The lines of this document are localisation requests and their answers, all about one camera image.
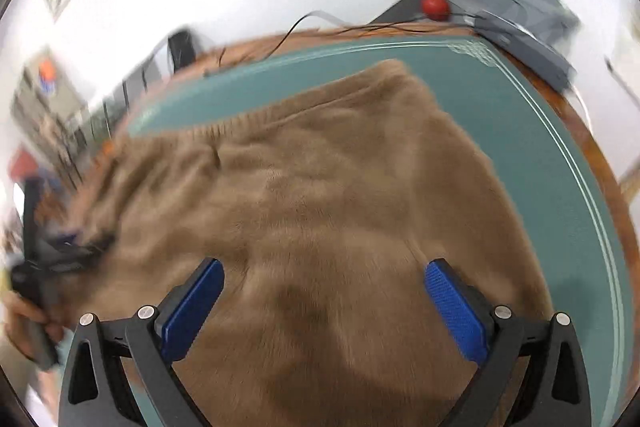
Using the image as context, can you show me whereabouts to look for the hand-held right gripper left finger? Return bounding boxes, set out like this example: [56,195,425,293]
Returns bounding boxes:
[59,258,225,427]

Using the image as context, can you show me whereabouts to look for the brown fleece pants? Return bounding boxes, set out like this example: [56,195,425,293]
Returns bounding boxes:
[65,59,556,427]

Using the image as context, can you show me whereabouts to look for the black mesh chair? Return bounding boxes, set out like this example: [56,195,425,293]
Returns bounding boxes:
[167,29,198,68]

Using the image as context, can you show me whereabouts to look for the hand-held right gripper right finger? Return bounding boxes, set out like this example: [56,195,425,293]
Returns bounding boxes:
[424,258,593,427]

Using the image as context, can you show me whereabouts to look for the red board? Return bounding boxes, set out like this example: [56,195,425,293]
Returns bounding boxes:
[10,147,37,181]

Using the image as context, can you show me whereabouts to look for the orange basketball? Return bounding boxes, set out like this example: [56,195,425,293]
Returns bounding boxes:
[421,0,451,20]

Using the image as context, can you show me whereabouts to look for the black cable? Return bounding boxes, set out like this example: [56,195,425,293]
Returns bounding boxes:
[205,9,481,78]

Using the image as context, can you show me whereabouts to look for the grey power strip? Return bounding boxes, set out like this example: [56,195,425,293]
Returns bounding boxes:
[472,9,576,90]

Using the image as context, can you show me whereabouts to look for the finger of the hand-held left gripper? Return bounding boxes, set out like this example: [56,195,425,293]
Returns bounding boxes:
[65,231,118,258]

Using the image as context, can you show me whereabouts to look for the person's left hand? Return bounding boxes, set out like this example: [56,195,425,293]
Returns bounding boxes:
[5,292,66,360]

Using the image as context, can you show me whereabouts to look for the glass table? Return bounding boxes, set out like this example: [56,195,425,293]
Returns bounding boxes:
[102,39,176,132]

